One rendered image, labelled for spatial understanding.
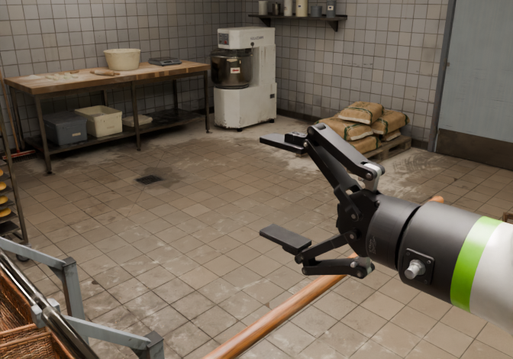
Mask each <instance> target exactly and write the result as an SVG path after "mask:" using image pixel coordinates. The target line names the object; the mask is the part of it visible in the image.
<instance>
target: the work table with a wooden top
mask: <svg viewBox="0 0 513 359"><path fill-rule="evenodd" d="M180 61H182V63H180V64H173V65H167V66H159V65H155V64H150V63H148V62H142V63H139V67H138V69H135V70H110V69H109V68H108V66H103V67H96V68H88V69H82V70H78V71H79V72H78V73H73V75H77V76H78V78H72V77H70V79H64V78H61V79H59V80H53V79H48V78H45V76H46V75H51V76H54V74H59V75H60V76H64V73H70V72H72V71H76V70H69V71H62V72H55V73H41V74H35V76H40V78H37V79H25V78H26V77H29V76H30V75H28V76H15V77H8V78H4V83H5V84H6V85H9V89H10V93H11V101H12V105H13V109H14V114H15V121H16V125H17V129H18V136H19V141H20V145H21V152H23V151H26V147H25V143H24V142H26V143H28V144H29V145H31V146H33V147H35V148H37V149H38V150H40V151H42V152H43V153H44V159H45V163H46V168H47V171H48V172H47V173H48V174H51V173H52V172H51V170H52V168H51V163H50V155H51V154H56V153H60V152H64V151H67V150H73V149H76V148H80V147H86V146H89V145H93V144H99V143H103V142H106V141H113V140H116V139H120V138H123V137H129V136H133V135H135V138H136V146H137V151H140V150H141V149H140V134H143V133H146V132H149V131H155V130H159V129H163V128H168V127H172V126H176V125H182V124H185V123H189V122H193V121H198V120H202V119H205V130H207V131H206V133H209V131H208V130H210V126H209V106H208V70H210V69H211V65H210V64H204V63H196V62H191V61H186V60H180ZM96 70H110V71H114V72H115V73H120V74H121V75H114V76H102V75H96V74H95V73H90V71H96ZM202 75H204V94H205V115H200V114H197V113H194V112H189V111H186V110H183V109H180V108H178V100H177V88H176V79H181V78H186V77H192V76H202ZM171 79H172V80H173V99H174V108H169V109H165V110H160V111H156V112H149V113H145V114H142V115H146V116H147V117H151V118H152V119H153V120H152V121H151V122H150V123H146V124H143V125H139V122H138V114H137V99H136V90H135V85H140V84H146V83H152V82H161V81H167V80H171ZM125 86H130V87H131V99H132V107H133V115H134V127H130V126H127V125H122V132H119V133H116V134H110V135H106V136H102V137H95V136H93V135H91V134H88V133H87V138H88V139H87V140H84V141H78V142H74V143H71V144H64V145H58V144H56V143H54V142H52V141H50V140H48V139H47V137H46V133H45V128H44V120H43V115H42V111H41V106H40V99H48V98H53V97H59V96H65V95H74V94H79V93H84V92H94V91H100V90H102V94H103V101H104V106H107V107H108V97H107V90H106V89H115V88H120V87H125ZM15 90H18V91H19V92H23V93H25V94H27V95H30V96H33V97H34V102H35V107H36V111H37V120H38V124H39V129H40V134H39V135H34V136H30V137H24V135H23V131H22V127H21V119H20V115H19V111H18V104H17V99H16V95H15Z"/></svg>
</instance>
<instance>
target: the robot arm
mask: <svg viewBox="0 0 513 359"><path fill-rule="evenodd" d="M307 133H308V134H303V133H299V132H297V131H293V132H290V133H287V134H285V135H284V134H278V133H275V132H274V133H272V134H267V135H264V136H261V137H260V143H262V144H267V145H269V146H272V147H277V148H280V149H283V150H287V151H290V152H293V153H296V154H301V155H302V154H305V153H308V155H309V156H310V158H311V159H312V160H313V161H314V163H315V164H316V166H317V167H318V169H319V170H320V171H321V172H322V173H323V175H324V177H325V178H326V179H327V181H328V182H329V183H330V184H331V186H332V187H333V189H334V194H335V196H336V197H337V199H338V200H339V202H340V203H338V204H337V214H338V217H337V221H336V228H338V231H339V233H340V234H337V235H335V236H333V237H332V238H328V239H327V240H325V241H322V242H320V243H318V244H316V245H313V246H311V240H310V239H307V238H305V237H303V236H301V235H299V234H296V233H294V232H292V231H290V230H287V229H285V228H282V227H280V226H278V225H275V224H271V225H269V226H267V227H265V228H263V229H261V230H260V236H262V237H264V238H266V239H268V240H270V241H272V242H275V243H277V244H279V245H281V246H282V249H283V250H284V251H286V252H289V253H290V254H292V255H295V262H296V263H297V264H301V263H302V264H303V268H302V273H303V274H304V275H306V276H318V275H351V276H352V277H356V278H359V279H363V278H365V277H366V276H367V275H369V274H370V273H372V272H373V271H374V270H375V265H374V264H373V263H372V262H370V259H371V260H372V261H374V262H377V263H378V264H381V265H383V266H385V267H388V268H390V269H392V270H395V271H397V272H398V274H399V277H400V279H401V281H402V282H403V283H404V284H407V285H409V286H411V287H414V288H415V289H418V290H420V291H422V292H424V293H427V294H429V295H431V296H433V297H436V298H438V299H440V300H443V301H444V302H447V303H449V304H451V305H453V306H456V307H458V308H460V309H463V310H465V311H467V312H470V313H472V314H474V315H476V316H478V317H480V318H481V319H485V320H486V321H487V322H490V323H492V324H493V325H495V326H497V327H499V328H500V329H502V330H504V331H505V332H507V333H509V334H510V335H512V336H513V225H512V224H509V223H506V222H501V221H499V220H496V219H493V218H489V217H485V216H483V215H479V214H476V213H473V212H468V211H466V210H463V209H458V208H456V207H453V206H450V205H446V204H443V203H440V202H436V201H429V202H426V203H425V204H423V205H419V204H416V203H413V202H409V201H406V200H404V199H400V198H397V197H393V196H386V195H384V194H382V193H381V192H380V191H379V190H378V189H377V186H378V183H379V177H380V176H381V175H383V174H384V173H385V171H386V170H385V167H384V166H382V165H380V164H378V163H375V162H372V161H371V160H368V159H366V158H365V157H364V156H363V155H362V154H361V153H360V152H359V151H358V150H356V149H355V148H354V147H352V146H351V145H350V144H349V143H348V142H346V141H345V140H344V139H343V138H342V137H341V136H340V135H339V134H337V133H336V132H335V131H334V130H332V129H331V128H330V127H329V126H328V125H326V124H325V123H324V122H322V123H318V124H316V125H312V126H309V127H308V128H307ZM341 164H342V165H344V166H345V167H346V168H347V169H348V170H349V171H350V172H351V173H353V174H355V175H357V176H358V180H359V181H362V182H363V183H364V184H365V188H364V189H363V188H362V187H361V185H360V184H359V183H358V182H357V181H356V180H355V179H352V178H351V177H350V175H349V174H348V173H347V171H346V170H345V169H344V168H343V166H342V165H341ZM347 190H351V191H352V193H351V194H349V195H347V193H346V191H347ZM345 244H349V245H350V247H351V248H352V249H353V251H354V252H355V253H356V254H357V255H358V256H356V257H352V258H339V259H326V260H315V257H317V256H319V255H321V254H324V253H326V252H328V251H331V250H333V249H337V248H339V247H342V246H344V245H345ZM309 246H311V247H309Z"/></svg>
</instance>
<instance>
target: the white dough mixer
mask: <svg viewBox="0 0 513 359"><path fill-rule="evenodd" d="M222 48H224V49H225V50H220V49H222ZM226 49H228V50H226ZM233 50H237V51H236V52H234V51H233ZM216 51H217V52H216ZM223 51H226V52H223ZM212 52H213V53H212ZM212 52H210V54H209V56H210V65H211V81H212V82H213V83H214V84H216V85H215V87H214V105H215V125H217V126H220V127H223V128H237V131H238V132H242V127H246V126H249V125H254V124H257V123H260V122H263V121H268V120H269V123H274V119H275V118H276V86H277V83H276V82H275V76H276V45H275V28H274V27H256V26H253V27H230V28H219V29H218V48H217V49H215V50H213V51H212ZM214 52H216V53H214Z"/></svg>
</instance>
